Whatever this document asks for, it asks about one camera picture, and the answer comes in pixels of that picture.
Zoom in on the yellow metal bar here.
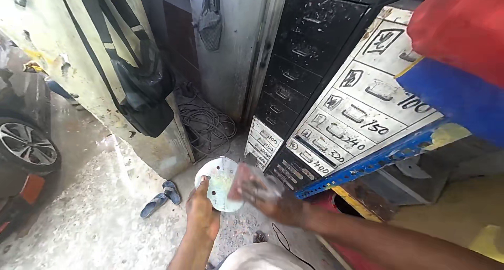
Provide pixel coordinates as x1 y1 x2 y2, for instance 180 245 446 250
332 185 386 223

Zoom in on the red cloth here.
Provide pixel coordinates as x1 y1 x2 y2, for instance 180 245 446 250
407 0 504 89

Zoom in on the car with alloy wheel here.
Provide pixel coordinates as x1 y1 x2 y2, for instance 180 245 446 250
0 30 61 243

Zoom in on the person's body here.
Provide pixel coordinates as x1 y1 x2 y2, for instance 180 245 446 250
218 242 316 270

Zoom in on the black metal drawer cabinet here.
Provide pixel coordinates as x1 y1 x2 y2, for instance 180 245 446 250
253 0 408 145

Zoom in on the dark grey box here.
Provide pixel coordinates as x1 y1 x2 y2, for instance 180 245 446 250
354 150 451 206

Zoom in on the pile of coiled cables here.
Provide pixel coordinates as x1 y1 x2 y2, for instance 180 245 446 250
175 83 238 162

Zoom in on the grey metal door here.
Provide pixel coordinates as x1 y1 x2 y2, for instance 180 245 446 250
189 0 290 123

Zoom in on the blue-grey sandal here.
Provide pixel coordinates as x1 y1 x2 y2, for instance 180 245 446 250
162 179 182 206
140 193 169 219

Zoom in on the white round disc with holes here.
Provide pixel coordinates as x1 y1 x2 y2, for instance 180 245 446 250
195 156 245 213

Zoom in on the small grey patterned bag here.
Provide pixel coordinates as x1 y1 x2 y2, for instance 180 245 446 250
198 0 223 52

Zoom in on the worn cream metal door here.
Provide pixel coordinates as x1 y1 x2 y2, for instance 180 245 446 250
0 0 196 180

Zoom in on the reddish-brown sanding sheet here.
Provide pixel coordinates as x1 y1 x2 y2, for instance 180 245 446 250
228 162 262 202

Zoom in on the blue cloth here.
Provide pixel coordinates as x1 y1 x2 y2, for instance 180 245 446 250
395 57 504 148

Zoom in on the red container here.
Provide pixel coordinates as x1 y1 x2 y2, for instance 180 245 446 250
309 192 391 270

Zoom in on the large white drawer cabinet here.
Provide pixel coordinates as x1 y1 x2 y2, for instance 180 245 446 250
265 0 445 191

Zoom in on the person's left forearm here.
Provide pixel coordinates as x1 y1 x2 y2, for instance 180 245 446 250
167 226 216 270

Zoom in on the thin black cable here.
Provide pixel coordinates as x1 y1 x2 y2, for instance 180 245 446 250
272 223 317 270

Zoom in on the black shoulder bag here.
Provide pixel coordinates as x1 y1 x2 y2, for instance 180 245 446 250
75 0 176 138

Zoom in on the person's left hand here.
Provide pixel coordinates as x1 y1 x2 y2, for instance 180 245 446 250
186 176 221 241

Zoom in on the blue perforated metal frame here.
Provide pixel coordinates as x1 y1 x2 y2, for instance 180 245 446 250
295 114 449 200

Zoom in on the person's right hand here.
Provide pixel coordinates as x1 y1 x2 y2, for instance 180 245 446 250
235 172 309 229

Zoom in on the small white drawer cabinet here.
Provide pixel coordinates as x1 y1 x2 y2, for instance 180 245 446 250
244 116 284 172

